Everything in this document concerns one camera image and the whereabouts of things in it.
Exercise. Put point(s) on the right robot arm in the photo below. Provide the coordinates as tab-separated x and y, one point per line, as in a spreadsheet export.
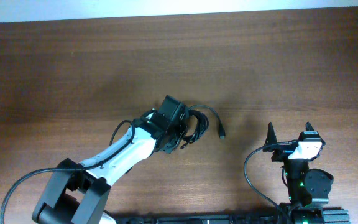
308	189

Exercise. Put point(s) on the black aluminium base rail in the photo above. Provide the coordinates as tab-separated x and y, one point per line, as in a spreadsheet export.
328	216

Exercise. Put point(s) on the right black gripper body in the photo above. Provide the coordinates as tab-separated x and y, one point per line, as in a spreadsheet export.
281	154

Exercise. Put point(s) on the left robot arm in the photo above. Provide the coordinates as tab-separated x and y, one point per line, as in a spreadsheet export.
78	192

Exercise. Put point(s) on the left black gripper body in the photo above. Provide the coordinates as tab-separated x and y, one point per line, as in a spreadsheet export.
176	130

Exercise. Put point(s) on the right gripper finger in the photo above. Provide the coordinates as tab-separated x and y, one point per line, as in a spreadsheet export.
308	126
270	140

